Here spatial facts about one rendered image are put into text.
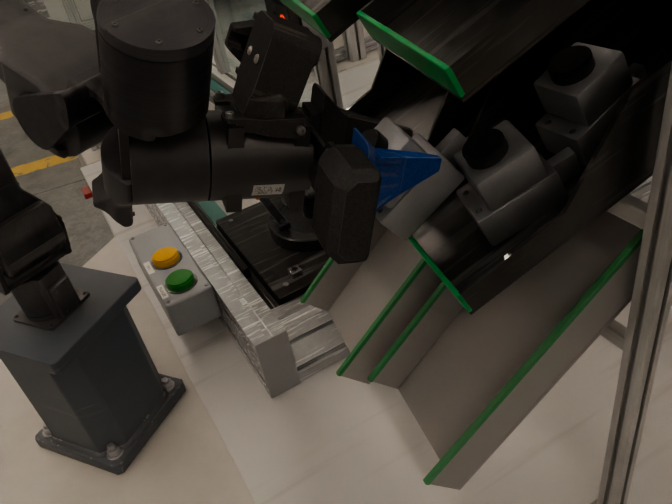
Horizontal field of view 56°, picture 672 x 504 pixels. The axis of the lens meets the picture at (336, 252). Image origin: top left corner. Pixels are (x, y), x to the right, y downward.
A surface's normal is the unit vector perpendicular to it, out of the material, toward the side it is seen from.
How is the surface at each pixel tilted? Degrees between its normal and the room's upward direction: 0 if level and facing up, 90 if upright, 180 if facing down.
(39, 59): 19
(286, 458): 0
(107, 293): 0
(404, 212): 90
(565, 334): 90
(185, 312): 90
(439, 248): 25
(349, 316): 45
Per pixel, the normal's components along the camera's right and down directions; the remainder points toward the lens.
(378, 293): -0.76, -0.33
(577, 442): -0.15, -0.79
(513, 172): 0.23, 0.61
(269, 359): 0.49, 0.46
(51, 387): -0.40, 0.60
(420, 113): -0.53, -0.58
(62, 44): 0.11, -0.65
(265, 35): -0.87, -0.18
